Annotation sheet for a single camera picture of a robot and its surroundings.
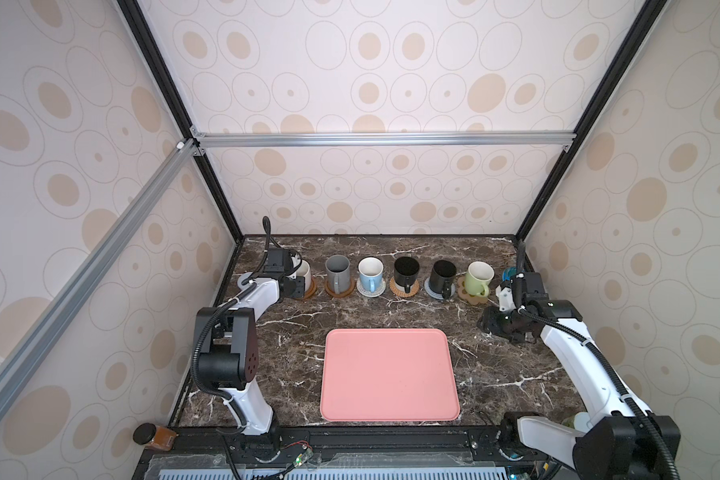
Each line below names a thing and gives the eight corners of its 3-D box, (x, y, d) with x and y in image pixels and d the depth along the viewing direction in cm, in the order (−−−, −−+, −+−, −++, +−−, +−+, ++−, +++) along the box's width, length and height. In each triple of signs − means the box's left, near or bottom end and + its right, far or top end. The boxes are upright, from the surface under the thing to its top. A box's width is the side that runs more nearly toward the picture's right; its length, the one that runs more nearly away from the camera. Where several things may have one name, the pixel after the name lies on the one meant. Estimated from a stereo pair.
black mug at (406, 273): (394, 300, 103) (396, 283, 95) (392, 274, 111) (394, 255, 103) (417, 300, 103) (422, 283, 95) (414, 274, 111) (418, 256, 103)
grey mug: (327, 302, 103) (323, 281, 93) (329, 276, 110) (326, 254, 101) (349, 302, 103) (347, 281, 93) (350, 276, 110) (348, 254, 101)
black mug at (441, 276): (432, 303, 103) (437, 285, 95) (428, 277, 110) (432, 259, 102) (452, 303, 103) (460, 285, 95) (447, 277, 110) (453, 259, 102)
